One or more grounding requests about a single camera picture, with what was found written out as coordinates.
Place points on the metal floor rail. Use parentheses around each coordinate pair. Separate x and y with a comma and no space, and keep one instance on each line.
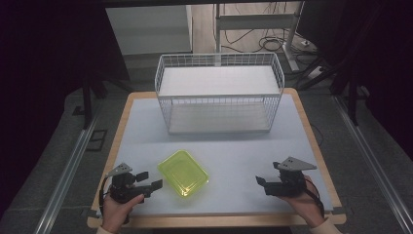
(65,178)
(373,162)

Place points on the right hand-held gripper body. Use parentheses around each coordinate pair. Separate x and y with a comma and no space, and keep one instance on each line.
(287,185)

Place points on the black floor plate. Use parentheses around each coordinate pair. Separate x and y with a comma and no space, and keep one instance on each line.
(96,140)

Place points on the black stand leg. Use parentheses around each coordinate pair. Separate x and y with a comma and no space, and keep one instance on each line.
(353,104)
(86,104)

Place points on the white metal stand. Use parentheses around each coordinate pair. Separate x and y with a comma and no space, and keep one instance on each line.
(256,21)

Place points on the dark curtain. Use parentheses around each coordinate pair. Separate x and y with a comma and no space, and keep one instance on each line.
(39,81)
(380,65)

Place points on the person's right hand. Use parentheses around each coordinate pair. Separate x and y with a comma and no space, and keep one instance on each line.
(307,204)

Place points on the yellow-green plastic tray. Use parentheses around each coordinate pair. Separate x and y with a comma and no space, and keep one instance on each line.
(183,174)

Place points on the person's left hand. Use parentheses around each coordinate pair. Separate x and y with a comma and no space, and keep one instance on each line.
(117,213)

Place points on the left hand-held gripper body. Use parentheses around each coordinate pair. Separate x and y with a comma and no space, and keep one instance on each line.
(125,188)

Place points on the white cabinet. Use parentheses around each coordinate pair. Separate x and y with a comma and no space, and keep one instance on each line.
(149,29)

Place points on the white power strip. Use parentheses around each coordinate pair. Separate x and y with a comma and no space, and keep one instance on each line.
(315,73)

